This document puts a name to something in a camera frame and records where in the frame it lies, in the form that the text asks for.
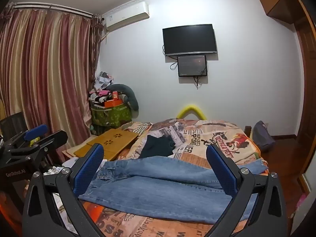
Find striped pink beige curtain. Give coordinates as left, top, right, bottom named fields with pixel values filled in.
left=0, top=4, right=104, bottom=165

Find white air conditioner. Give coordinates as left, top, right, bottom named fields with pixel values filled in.
left=102, top=2, right=150, bottom=32

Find brown wooden door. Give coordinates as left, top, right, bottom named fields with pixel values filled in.
left=293, top=0, right=316, bottom=198

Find green patterned storage box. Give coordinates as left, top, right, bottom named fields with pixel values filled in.
left=91, top=104, right=133, bottom=129

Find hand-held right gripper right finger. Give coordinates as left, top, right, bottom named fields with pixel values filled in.
left=206, top=143, right=288, bottom=237

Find dark cloth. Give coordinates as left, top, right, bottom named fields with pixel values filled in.
left=139, top=136, right=176, bottom=159

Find printed newspaper-pattern blanket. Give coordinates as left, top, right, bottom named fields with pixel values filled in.
left=62, top=119, right=268, bottom=237

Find black panel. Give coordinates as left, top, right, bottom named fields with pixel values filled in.
left=0, top=112, right=28, bottom=140

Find wooden lap table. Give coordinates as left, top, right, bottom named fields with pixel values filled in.
left=74, top=128, right=139, bottom=161

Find orange box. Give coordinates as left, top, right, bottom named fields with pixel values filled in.
left=104, top=99, right=123, bottom=108

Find pile of mixed clothes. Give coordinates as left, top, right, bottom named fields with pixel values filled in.
left=89, top=71, right=116, bottom=104

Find grey blue backpack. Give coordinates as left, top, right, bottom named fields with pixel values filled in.
left=252, top=120, right=276, bottom=153

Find yellow foam noodle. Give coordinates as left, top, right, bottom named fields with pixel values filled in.
left=176, top=103, right=210, bottom=122

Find white clutter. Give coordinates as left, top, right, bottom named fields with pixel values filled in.
left=44, top=165, right=65, bottom=176

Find blue denim pants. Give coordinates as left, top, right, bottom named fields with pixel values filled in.
left=79, top=157, right=269, bottom=224

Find white curtain rod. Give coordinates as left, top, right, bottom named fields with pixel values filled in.
left=7, top=1, right=103, bottom=21

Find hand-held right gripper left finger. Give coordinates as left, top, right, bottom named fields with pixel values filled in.
left=22, top=143, right=109, bottom=237

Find small black wall monitor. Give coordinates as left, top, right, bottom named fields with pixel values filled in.
left=177, top=55, right=207, bottom=77

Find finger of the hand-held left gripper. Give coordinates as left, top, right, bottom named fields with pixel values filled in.
left=0, top=124, right=49, bottom=151
left=11, top=131, right=69, bottom=164

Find black wall television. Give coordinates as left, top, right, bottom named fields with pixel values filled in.
left=162, top=24, right=218, bottom=56

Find grey curved pillow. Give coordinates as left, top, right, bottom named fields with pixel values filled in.
left=106, top=84, right=139, bottom=111

